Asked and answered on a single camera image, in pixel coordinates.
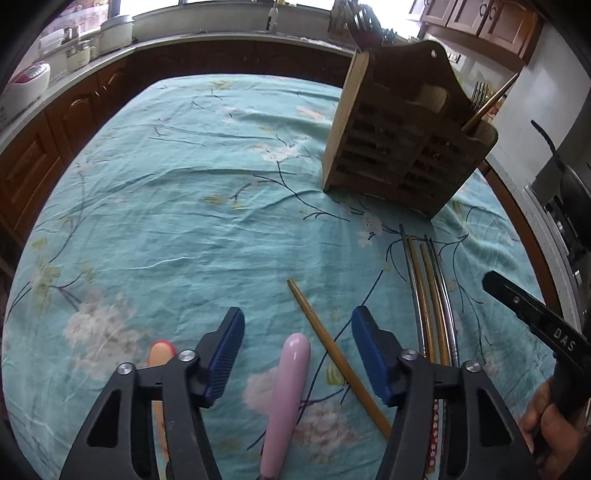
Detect person's right hand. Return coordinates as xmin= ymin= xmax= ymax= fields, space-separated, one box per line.
xmin=519 ymin=377 xmax=586 ymax=479

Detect gas stove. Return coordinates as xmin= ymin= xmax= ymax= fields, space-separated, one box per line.
xmin=524 ymin=185 xmax=590 ymax=325

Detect teal floral tablecloth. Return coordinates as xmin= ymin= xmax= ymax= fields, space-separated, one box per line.
xmin=2 ymin=75 xmax=554 ymax=479

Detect black wok with lid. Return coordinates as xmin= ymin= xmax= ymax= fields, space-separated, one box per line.
xmin=530 ymin=120 xmax=590 ymax=223

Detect wooden utensil caddy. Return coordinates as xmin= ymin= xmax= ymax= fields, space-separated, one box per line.
xmin=322 ymin=41 xmax=498 ymax=218

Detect lower wooden base cabinets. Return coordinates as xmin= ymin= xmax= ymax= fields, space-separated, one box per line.
xmin=0 ymin=38 xmax=357 ymax=250

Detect white red rice cooker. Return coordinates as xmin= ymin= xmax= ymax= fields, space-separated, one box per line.
xmin=1 ymin=62 xmax=51 ymax=124

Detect small cream appliance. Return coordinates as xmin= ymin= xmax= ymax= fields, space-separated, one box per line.
xmin=66 ymin=40 xmax=96 ymax=73

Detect white electric pot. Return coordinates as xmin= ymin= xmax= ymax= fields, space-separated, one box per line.
xmin=98 ymin=15 xmax=133 ymax=55

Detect orange handled small fork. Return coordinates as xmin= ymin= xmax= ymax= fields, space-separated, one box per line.
xmin=147 ymin=340 xmax=177 ymax=462

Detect pink handled butter knife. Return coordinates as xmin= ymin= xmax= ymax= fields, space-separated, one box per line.
xmin=259 ymin=333 xmax=311 ymax=479

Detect upper wooden wall cabinets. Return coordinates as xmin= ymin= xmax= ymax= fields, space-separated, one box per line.
xmin=420 ymin=0 xmax=543 ymax=70

